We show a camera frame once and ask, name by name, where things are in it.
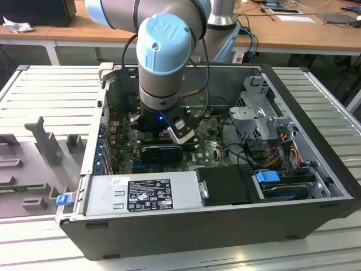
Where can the green motherboard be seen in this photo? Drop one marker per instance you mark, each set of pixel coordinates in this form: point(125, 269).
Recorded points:
point(208, 149)

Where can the dark desk pad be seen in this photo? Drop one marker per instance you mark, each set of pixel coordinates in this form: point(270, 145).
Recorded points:
point(338, 18)

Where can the grey parts rack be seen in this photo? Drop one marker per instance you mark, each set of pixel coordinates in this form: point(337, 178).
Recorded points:
point(28, 169)

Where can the black PC case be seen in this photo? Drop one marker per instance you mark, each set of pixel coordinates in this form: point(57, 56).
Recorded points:
point(197, 240)

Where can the white power adapter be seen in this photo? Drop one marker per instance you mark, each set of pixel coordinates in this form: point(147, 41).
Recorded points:
point(238, 58)

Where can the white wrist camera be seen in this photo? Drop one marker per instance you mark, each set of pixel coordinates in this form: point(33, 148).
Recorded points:
point(183, 138)

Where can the pale blue teach pendant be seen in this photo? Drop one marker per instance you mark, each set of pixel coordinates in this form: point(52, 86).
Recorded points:
point(227, 45)

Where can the crumpled white paper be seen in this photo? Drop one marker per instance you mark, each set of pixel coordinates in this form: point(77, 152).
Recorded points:
point(17, 26)

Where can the silver power supply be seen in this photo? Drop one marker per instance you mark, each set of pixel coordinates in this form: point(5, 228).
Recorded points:
point(101, 194)

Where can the white paper sheet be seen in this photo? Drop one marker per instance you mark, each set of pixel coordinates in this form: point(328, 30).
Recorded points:
point(296, 18)

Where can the silver drive cage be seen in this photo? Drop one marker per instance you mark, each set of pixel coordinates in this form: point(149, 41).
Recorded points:
point(245, 114)

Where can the black camera bracket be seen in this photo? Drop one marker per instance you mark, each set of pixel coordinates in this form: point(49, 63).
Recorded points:
point(196, 121)

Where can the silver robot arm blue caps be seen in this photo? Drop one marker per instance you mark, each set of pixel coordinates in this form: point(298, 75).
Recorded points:
point(163, 56)

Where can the low-profile graphics card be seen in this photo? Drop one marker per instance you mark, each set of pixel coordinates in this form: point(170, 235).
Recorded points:
point(160, 155)

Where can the blue case latch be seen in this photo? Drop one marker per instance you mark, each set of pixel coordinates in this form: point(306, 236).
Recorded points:
point(63, 200)

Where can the blue tablet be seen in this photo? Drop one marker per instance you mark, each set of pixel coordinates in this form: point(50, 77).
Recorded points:
point(272, 4)

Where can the hard disk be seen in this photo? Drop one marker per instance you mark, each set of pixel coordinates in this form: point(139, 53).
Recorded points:
point(282, 193)

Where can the blue disk carrier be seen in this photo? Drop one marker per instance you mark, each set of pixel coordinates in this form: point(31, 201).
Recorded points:
point(266, 178)

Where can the black computer box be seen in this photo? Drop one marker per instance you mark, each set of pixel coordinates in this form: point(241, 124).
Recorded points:
point(36, 12)

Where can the flat phone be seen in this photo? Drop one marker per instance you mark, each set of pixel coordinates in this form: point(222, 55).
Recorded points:
point(285, 11)

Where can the green RAM stick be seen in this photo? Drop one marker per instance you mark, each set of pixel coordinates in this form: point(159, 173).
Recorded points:
point(14, 187)

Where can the black fan shroud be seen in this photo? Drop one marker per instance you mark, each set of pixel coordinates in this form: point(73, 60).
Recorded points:
point(225, 186)

